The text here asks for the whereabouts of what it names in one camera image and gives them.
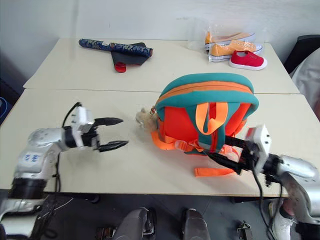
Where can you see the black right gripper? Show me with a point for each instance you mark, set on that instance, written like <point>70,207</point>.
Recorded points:
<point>248,157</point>

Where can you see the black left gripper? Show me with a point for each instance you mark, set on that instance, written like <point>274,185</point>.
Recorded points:
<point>90,137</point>

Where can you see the orange and teal backpack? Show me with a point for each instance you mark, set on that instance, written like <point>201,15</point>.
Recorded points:
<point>185,120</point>

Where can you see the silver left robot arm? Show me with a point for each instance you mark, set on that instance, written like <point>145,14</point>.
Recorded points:
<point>37,160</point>

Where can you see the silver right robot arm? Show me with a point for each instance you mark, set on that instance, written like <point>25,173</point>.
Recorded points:
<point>297,172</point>

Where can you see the red ribbon roll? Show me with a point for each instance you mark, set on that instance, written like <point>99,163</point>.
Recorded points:
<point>120,68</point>

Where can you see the black cloth with red lining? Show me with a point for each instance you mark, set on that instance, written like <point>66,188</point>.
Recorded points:
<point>127,58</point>

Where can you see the dark rounded shape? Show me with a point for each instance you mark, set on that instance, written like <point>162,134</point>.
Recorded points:
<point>136,223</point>
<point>196,225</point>

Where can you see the blue patterned scroll tube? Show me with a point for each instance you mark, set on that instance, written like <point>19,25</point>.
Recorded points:
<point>115,47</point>

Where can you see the white shoe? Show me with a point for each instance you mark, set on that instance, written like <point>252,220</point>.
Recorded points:
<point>282,222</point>

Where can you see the red child sneaker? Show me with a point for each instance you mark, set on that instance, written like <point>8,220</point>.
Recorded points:
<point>247,60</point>

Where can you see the orange sneaker with white sole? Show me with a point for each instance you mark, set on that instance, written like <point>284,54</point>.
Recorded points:
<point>232,48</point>

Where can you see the person in white clothing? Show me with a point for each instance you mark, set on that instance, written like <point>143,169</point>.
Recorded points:
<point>308,75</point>

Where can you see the orange sneaker in plastic bag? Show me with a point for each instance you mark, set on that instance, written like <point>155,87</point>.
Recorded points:
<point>230,37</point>

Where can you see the dark furniture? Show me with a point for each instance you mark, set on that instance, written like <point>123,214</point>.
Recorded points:
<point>10,75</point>

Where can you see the black chair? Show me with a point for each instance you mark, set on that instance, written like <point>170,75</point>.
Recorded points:
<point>300,50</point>

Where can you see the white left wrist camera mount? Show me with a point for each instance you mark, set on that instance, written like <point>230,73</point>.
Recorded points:
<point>82,117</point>

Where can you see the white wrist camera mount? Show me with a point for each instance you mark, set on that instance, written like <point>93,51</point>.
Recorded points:
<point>82,117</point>
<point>263,142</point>

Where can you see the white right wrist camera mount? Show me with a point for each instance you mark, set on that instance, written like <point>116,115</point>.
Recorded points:
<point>263,142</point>

